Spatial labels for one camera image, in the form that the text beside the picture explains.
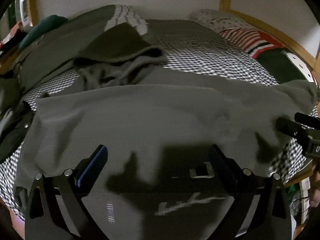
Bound wooden bunk bed frame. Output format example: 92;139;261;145
30;0;319;70

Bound teal pillow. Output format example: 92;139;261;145
18;15;68;50

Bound dark green garment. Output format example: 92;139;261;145
256;48;306;84

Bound person's right hand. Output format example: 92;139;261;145
309;161;320;208

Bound red white striped garment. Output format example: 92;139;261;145
219;28;285;59

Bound black white gingham bedsheet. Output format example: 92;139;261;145
1;20;306;215

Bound grey striped blanket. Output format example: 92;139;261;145
14;4;153;91

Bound grey hooded sweatshirt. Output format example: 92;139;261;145
15;24;316;239

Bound white patterned pillow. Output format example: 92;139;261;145
188;9;254;33

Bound white air conditioner unit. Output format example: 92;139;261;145
19;0;32;29

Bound cluttered shelf items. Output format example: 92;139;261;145
0;3;28;63

